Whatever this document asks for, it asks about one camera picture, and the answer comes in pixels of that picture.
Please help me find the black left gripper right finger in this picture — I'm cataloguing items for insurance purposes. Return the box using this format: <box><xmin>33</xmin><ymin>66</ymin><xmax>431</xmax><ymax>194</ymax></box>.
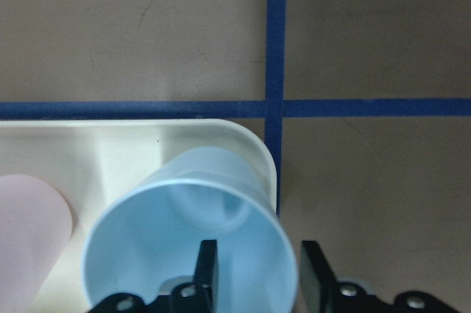
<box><xmin>300</xmin><ymin>240</ymin><xmax>336</xmax><ymax>313</ymax></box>

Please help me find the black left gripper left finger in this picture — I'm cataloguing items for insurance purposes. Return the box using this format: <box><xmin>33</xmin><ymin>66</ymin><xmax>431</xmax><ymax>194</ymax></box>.
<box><xmin>193</xmin><ymin>239</ymin><xmax>218</xmax><ymax>312</ymax></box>

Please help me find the light blue plastic cup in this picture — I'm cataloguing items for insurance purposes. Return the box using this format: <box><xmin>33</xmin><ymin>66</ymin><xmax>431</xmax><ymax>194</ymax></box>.
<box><xmin>82</xmin><ymin>147</ymin><xmax>297</xmax><ymax>312</ymax></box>

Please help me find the pink plastic cup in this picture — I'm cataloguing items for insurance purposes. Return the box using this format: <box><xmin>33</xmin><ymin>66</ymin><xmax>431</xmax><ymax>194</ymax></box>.
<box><xmin>1</xmin><ymin>175</ymin><xmax>73</xmax><ymax>312</ymax></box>

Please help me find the cream plastic tray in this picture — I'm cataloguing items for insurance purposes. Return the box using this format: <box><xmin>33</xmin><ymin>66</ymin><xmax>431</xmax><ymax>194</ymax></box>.
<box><xmin>1</xmin><ymin>119</ymin><xmax>277</xmax><ymax>312</ymax></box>

